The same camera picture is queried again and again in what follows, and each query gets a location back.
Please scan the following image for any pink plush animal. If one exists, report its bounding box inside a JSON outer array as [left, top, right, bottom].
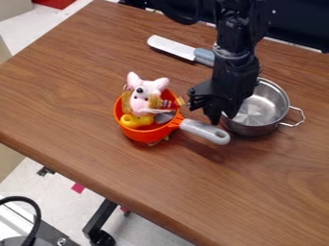
[[121, 71, 178, 118]]

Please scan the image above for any silver pot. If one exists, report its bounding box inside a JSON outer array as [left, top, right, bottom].
[[218, 76, 308, 137]]

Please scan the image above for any black cable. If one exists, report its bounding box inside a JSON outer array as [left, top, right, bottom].
[[0, 195, 44, 246]]

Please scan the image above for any black table leg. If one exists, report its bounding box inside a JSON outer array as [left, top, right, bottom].
[[81, 198, 120, 246]]

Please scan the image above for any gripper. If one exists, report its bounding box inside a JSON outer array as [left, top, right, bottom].
[[186, 47, 263, 126]]

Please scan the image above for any orange pot with grey handle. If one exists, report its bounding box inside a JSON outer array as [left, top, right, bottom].
[[112, 87, 232, 147]]

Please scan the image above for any yellow toy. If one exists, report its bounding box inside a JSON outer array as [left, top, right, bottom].
[[117, 112, 156, 130]]

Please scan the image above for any red box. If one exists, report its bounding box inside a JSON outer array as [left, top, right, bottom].
[[31, 0, 78, 11]]

